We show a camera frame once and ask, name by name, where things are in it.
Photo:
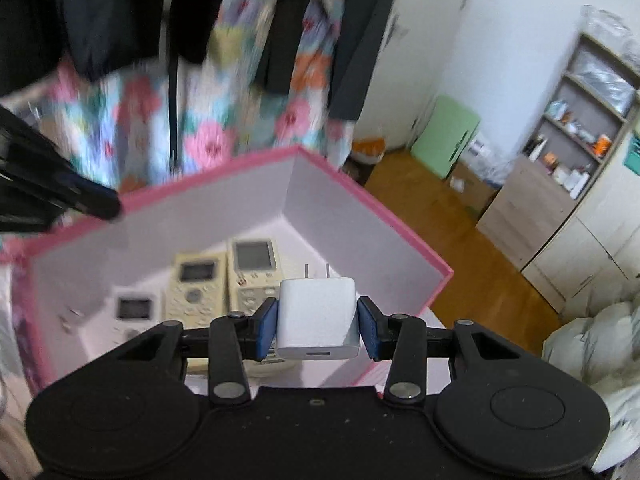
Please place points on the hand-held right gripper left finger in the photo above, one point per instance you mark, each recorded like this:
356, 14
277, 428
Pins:
266, 330

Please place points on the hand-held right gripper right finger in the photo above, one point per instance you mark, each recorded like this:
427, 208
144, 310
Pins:
367, 330

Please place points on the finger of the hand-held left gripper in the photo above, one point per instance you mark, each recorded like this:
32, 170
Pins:
97, 200

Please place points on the white charger plug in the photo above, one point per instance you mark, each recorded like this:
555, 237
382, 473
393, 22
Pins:
317, 317

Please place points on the pink cardboard box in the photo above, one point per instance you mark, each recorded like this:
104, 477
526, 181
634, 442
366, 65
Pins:
350, 230

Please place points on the white remote control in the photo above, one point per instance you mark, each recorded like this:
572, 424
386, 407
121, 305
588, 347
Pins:
131, 312

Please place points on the black belt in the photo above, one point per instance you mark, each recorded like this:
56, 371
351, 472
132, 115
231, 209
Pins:
173, 85

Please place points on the floral quilt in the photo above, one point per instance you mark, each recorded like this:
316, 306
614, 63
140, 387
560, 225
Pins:
220, 110

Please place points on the dark trash bin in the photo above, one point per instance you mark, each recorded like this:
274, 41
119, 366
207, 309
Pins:
367, 157

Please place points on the brown cardboard box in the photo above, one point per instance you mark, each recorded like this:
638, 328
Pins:
472, 187

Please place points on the black hanging garment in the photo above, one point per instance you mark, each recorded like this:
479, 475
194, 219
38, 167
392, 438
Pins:
120, 15
287, 30

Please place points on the green folding table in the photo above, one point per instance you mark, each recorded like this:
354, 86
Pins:
445, 135

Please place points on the tissue packs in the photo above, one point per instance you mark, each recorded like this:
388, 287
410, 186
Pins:
492, 160

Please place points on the grey-green puffer jacket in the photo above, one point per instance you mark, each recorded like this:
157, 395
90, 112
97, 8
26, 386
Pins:
595, 375

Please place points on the light wooden wardrobe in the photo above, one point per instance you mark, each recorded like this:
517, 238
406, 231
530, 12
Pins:
600, 250

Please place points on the wooden shelf cabinet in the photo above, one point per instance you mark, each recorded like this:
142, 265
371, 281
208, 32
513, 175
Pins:
555, 170

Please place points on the dark grey hanging garment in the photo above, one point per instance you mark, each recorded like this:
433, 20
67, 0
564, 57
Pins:
362, 40

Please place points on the orange container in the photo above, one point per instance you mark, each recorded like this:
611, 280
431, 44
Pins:
602, 145

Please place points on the teal hanging organizer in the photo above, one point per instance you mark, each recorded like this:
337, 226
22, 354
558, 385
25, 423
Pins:
634, 152

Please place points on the clear plastic bag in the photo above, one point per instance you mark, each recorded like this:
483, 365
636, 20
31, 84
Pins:
607, 30

